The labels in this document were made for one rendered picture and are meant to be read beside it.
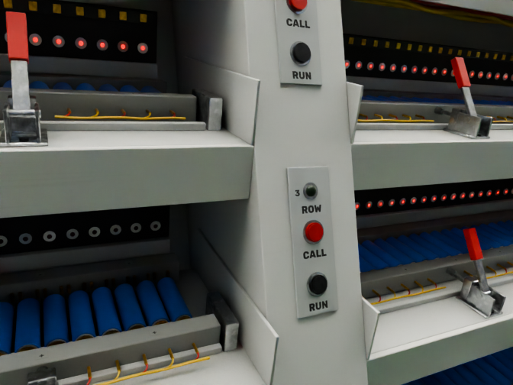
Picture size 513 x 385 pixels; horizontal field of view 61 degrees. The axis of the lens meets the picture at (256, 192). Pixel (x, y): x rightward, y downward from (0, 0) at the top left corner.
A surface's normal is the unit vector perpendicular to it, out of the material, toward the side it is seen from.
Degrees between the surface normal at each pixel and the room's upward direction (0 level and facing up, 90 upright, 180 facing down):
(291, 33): 90
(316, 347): 90
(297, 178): 90
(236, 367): 23
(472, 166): 113
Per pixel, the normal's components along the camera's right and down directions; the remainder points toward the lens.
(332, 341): 0.44, -0.04
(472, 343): 0.43, 0.36
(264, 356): -0.90, 0.07
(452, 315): 0.10, -0.93
